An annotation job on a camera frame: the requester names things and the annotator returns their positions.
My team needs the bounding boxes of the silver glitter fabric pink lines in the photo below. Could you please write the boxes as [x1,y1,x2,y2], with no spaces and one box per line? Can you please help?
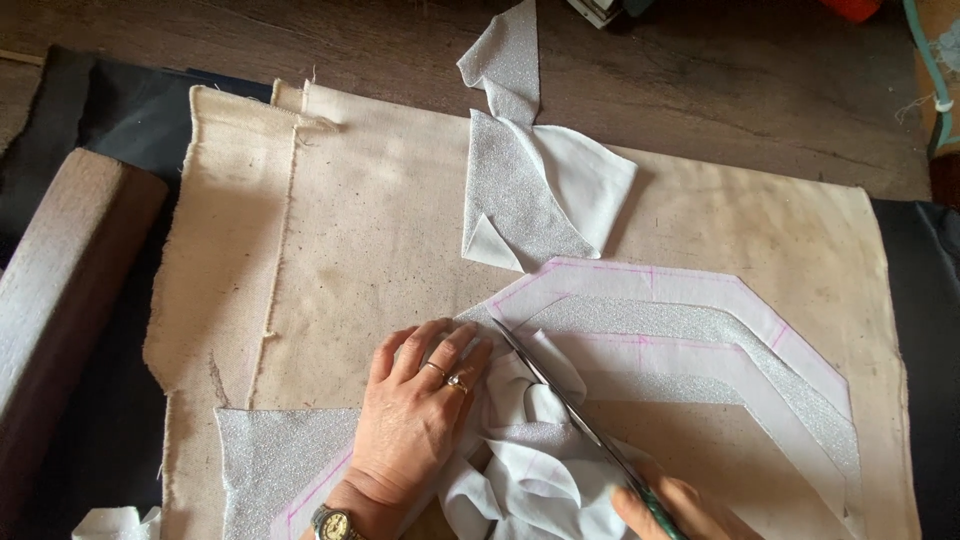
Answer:
[215,257,865,540]

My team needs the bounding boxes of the white appliance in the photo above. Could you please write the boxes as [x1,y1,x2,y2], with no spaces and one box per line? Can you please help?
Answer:
[565,0,625,31]

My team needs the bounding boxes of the silver glitter fabric scrap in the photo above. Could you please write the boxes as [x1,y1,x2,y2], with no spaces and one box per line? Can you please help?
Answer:
[456,0,639,274]

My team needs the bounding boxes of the black fabric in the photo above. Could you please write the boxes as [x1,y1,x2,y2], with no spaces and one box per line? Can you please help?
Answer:
[868,198,960,540]
[0,45,276,540]

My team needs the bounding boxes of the green-handled fabric scissors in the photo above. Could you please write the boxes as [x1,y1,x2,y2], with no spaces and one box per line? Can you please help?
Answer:
[490,317,688,540]

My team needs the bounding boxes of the beige canvas cloth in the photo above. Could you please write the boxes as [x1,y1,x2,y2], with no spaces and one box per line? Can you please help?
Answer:
[141,78,340,540]
[247,78,922,540]

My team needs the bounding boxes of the gold wristwatch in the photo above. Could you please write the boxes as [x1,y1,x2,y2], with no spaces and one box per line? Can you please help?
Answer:
[310,503,369,540]

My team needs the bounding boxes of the orange object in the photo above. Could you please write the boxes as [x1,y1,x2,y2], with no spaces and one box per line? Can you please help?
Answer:
[817,0,884,24]

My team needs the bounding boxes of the wooden beam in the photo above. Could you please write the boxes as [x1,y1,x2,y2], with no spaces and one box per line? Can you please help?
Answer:
[0,147,171,513]

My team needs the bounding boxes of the small white cloth scrap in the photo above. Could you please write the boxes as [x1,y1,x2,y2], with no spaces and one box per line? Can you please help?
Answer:
[71,505,163,540]

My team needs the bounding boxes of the person's left hand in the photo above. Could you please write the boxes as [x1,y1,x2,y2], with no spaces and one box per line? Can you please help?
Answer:
[349,318,495,513]

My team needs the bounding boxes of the teal cord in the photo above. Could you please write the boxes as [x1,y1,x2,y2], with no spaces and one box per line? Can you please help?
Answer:
[902,0,960,160]

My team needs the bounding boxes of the person's right hand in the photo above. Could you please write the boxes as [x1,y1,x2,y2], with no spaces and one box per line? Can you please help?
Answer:
[610,457,765,540]

